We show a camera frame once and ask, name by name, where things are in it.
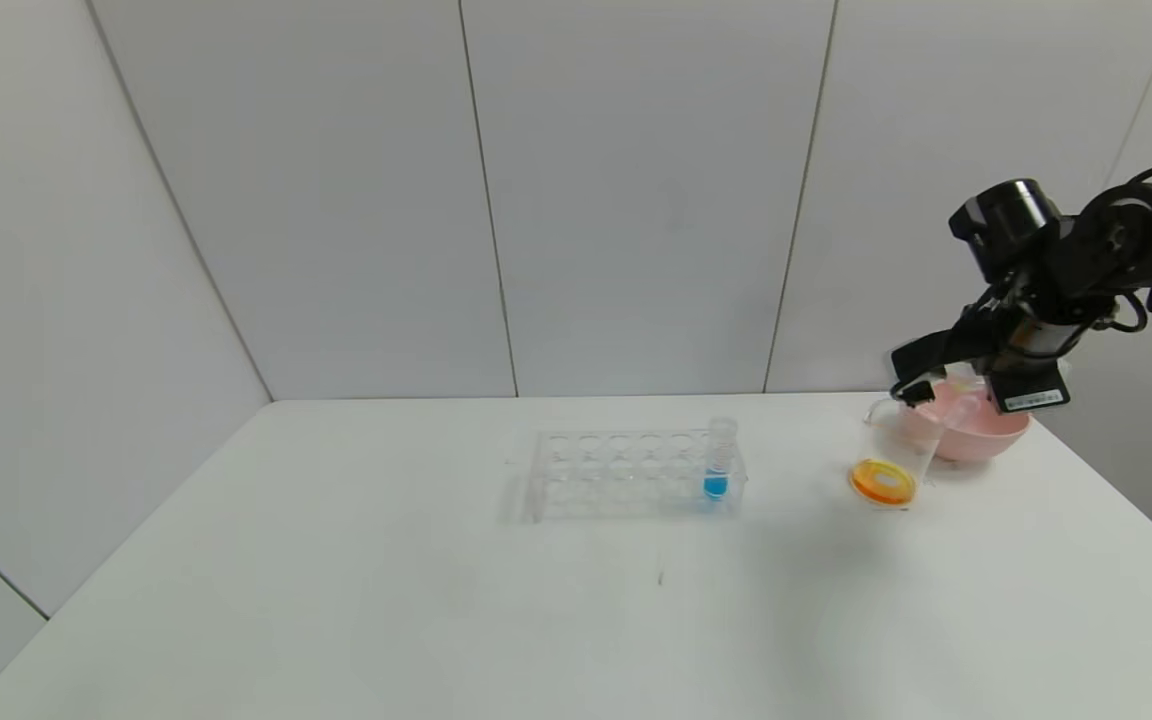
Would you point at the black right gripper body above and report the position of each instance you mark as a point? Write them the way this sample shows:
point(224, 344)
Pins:
point(1033, 392)

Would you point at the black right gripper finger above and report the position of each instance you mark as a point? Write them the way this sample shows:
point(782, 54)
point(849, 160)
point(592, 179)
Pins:
point(911, 390)

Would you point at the blue pigment test tube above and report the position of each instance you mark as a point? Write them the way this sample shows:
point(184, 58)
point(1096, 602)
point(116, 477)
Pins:
point(716, 487)

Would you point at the clear plastic measuring beaker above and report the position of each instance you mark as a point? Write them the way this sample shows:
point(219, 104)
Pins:
point(881, 483)

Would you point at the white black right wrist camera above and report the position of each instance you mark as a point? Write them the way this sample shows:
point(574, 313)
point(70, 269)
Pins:
point(926, 352)

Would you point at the pink plastic bowl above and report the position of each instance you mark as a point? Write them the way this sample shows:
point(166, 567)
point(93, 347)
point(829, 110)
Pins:
point(986, 435)

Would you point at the clear plastic test tube rack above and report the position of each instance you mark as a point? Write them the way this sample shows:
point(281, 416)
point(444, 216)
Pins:
point(586, 470)

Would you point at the yellow pigment test tube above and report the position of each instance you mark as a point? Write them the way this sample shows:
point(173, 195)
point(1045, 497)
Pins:
point(958, 408)

